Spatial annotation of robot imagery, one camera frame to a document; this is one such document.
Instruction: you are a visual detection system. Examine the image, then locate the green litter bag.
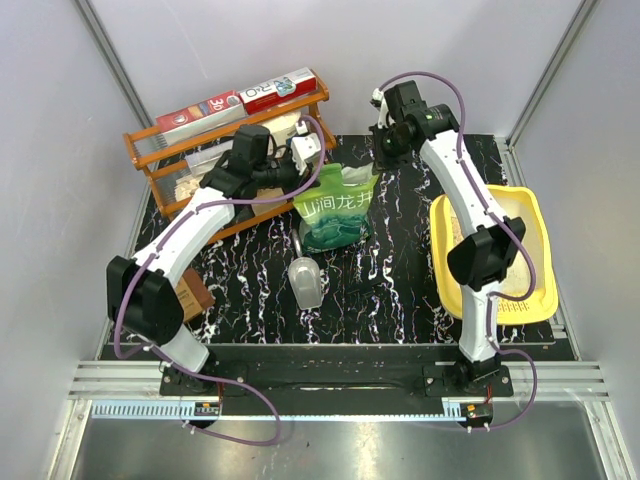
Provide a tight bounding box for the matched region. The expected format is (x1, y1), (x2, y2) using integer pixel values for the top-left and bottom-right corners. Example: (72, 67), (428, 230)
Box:
(293, 163), (379, 254)

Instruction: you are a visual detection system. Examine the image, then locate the grey metal scoop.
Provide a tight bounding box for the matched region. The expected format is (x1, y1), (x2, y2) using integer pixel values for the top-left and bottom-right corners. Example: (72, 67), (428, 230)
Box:
(288, 230), (323, 310)

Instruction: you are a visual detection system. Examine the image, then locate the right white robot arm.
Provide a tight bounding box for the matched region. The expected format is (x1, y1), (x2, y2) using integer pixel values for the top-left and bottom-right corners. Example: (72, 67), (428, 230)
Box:
(370, 74), (526, 396)

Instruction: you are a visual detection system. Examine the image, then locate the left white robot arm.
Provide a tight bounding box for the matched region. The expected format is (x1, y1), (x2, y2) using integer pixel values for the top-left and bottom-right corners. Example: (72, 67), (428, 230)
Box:
(106, 125), (322, 396)

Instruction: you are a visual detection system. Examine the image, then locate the red white foil box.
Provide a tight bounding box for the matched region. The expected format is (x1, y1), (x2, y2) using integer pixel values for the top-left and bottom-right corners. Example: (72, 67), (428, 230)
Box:
(238, 67), (317, 115)

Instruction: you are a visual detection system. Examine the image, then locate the red grey wrap box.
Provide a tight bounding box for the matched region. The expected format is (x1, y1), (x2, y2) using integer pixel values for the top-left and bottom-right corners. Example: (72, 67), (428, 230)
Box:
(156, 90), (246, 146)

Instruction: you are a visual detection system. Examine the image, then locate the yellow litter box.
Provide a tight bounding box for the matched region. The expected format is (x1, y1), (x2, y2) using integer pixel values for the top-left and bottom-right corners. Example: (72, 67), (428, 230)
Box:
(429, 184), (560, 329)

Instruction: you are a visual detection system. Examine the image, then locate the orange wooden shelf rack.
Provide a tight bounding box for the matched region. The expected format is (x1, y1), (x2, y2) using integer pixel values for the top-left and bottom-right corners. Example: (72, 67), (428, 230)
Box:
(123, 77), (337, 220)

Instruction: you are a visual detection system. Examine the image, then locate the clear plastic bag pack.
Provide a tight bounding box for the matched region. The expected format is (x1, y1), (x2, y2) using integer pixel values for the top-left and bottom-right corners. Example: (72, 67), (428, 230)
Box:
(185, 141), (233, 177)

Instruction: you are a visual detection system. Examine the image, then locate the brown scouring pad pack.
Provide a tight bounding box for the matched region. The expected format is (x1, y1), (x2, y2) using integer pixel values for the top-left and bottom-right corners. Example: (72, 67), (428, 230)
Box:
(174, 268), (215, 323)

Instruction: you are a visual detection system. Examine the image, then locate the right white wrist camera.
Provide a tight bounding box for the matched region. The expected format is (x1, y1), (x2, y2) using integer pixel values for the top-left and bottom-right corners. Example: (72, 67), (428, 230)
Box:
(370, 88), (393, 129)

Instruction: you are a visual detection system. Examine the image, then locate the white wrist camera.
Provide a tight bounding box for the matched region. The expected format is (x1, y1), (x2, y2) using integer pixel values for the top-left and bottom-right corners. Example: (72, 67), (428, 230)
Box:
(370, 88), (393, 129)
(290, 120), (321, 175)

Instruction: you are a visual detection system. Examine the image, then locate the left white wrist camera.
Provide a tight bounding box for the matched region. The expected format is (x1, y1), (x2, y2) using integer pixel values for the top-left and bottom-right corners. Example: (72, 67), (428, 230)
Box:
(290, 120), (321, 175)

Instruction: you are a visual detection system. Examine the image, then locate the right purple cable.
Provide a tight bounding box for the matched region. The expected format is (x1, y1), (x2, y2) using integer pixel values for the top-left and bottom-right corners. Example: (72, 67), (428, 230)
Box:
(377, 70), (539, 432)

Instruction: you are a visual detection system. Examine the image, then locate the purple cable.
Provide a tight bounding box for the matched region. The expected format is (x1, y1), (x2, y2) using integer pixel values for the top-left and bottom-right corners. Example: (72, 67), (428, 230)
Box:
(113, 115), (284, 446)
(377, 70), (539, 432)

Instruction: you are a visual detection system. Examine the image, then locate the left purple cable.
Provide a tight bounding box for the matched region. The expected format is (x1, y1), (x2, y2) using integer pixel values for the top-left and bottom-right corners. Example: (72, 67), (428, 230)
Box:
(113, 115), (284, 446)

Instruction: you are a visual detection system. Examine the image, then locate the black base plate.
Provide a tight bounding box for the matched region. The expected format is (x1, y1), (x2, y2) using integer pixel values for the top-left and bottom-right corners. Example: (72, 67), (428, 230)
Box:
(159, 344), (515, 417)

